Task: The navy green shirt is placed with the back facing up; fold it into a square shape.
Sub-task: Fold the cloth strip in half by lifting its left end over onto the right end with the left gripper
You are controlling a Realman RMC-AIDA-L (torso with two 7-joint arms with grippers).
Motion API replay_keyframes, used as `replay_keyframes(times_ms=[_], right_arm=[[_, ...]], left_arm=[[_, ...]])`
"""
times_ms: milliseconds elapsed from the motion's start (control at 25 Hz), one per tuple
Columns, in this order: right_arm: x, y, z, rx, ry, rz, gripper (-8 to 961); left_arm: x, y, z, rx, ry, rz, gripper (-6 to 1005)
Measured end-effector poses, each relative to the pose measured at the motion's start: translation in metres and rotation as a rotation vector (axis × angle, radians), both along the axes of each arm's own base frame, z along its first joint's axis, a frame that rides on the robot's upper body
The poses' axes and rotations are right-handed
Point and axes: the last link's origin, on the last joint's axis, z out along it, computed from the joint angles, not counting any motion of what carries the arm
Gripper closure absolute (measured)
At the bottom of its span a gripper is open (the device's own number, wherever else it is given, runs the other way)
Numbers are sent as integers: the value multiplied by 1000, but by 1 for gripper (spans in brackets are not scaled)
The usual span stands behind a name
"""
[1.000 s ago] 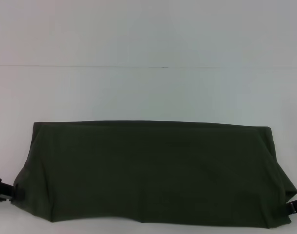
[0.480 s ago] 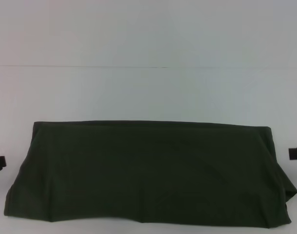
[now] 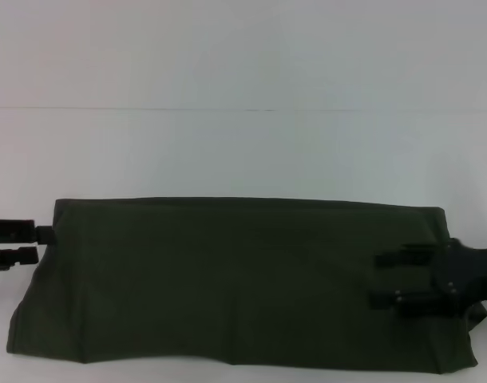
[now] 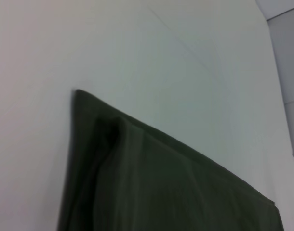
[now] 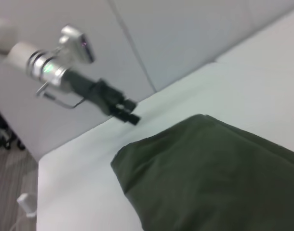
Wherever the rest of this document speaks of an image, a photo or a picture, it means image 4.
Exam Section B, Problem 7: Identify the dark green t-shirt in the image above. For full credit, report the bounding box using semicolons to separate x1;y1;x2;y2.
56;89;286;231

